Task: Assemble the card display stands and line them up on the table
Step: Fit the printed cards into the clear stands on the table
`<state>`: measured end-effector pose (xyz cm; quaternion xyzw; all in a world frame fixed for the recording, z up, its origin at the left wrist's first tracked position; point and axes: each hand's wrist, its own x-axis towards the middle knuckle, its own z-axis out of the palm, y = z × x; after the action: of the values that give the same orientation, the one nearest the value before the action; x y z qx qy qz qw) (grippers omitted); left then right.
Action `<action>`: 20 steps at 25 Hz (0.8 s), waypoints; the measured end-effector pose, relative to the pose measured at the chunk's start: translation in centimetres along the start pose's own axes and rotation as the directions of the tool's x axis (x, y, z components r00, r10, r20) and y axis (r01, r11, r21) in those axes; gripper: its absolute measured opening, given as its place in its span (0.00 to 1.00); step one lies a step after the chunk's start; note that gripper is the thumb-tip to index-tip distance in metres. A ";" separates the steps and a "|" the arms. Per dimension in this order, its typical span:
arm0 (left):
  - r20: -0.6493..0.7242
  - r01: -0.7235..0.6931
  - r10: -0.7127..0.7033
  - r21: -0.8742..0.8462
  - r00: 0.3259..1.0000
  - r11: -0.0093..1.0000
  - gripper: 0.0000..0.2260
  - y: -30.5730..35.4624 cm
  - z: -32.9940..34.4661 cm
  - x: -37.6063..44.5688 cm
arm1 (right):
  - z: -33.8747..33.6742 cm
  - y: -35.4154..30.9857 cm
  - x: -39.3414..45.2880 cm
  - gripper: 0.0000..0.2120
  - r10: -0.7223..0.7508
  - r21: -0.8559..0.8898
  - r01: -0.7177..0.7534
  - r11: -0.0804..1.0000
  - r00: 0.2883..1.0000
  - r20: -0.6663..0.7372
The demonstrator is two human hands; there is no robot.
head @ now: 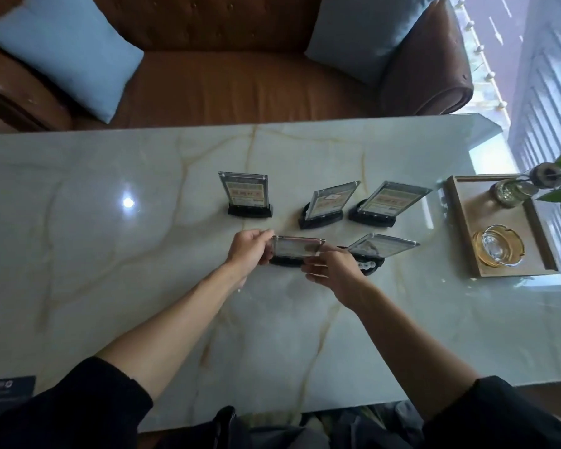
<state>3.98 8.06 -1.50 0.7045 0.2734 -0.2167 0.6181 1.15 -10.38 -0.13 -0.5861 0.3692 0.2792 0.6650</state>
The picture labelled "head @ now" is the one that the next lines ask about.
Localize person's right hand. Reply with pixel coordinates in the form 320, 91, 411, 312
300, 245, 370, 310

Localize person's left hand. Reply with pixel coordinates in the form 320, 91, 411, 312
224, 228, 276, 276

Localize acrylic table sign stand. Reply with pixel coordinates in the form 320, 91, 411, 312
268, 235, 327, 269
298, 180, 362, 231
218, 171, 274, 219
347, 180, 433, 228
338, 232, 421, 277

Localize person's left forearm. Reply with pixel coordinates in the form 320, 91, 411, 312
95, 261, 244, 400

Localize person's right forearm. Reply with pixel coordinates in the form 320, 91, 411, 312
350, 287, 480, 422

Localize person's olive trousers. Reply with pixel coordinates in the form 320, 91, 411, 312
233, 399, 426, 449

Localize person's black sweater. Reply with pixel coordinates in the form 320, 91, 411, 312
0, 356, 561, 449

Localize wooden tray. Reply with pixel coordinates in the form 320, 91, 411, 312
444, 174, 561, 278

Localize pale marble table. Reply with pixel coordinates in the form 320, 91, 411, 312
0, 113, 561, 433

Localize amber glass ashtray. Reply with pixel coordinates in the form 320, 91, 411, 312
471, 224, 526, 269

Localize brown leather sofa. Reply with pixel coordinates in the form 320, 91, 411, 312
0, 0, 474, 132

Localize glass vase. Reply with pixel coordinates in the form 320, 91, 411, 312
489, 162, 561, 209

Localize light blue cushion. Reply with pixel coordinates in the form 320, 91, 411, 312
0, 0, 145, 125
304, 0, 443, 87

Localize glass window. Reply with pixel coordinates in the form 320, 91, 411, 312
448, 0, 561, 319

